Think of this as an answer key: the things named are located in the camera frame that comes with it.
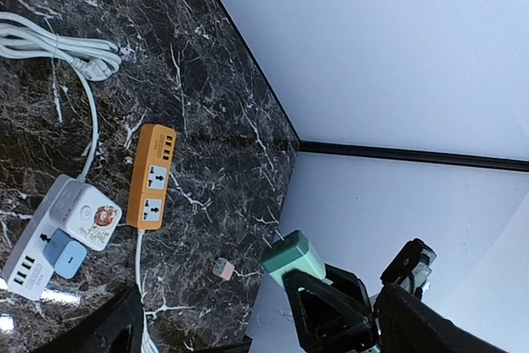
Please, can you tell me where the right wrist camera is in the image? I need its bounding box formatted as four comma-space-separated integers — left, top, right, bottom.
380, 238, 437, 300

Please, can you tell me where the pink plug adapter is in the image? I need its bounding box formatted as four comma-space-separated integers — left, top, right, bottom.
212, 257, 235, 281

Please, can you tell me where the right black frame post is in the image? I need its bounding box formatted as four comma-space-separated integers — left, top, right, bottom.
299, 141, 528, 173

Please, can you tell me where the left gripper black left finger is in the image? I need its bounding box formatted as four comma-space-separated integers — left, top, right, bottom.
35, 285, 144, 353

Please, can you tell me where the white cube socket adapter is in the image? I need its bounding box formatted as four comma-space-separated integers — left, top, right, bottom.
49, 174, 122, 251

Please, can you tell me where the white power strip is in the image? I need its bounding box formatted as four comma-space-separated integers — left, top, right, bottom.
2, 184, 63, 301

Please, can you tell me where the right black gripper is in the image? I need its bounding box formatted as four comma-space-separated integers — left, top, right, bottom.
243, 261, 381, 353

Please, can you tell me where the blue plug adapter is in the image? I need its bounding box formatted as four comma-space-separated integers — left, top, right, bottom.
43, 229, 87, 279

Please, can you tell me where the orange strip white cable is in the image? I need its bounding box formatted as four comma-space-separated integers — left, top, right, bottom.
134, 228, 162, 353

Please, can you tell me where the orange power strip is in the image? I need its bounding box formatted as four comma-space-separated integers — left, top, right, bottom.
126, 124, 177, 231

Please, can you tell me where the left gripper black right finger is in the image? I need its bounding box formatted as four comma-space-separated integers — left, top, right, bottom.
375, 284, 503, 353

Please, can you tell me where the green plug adapter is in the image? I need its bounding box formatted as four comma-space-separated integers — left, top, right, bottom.
261, 230, 326, 289

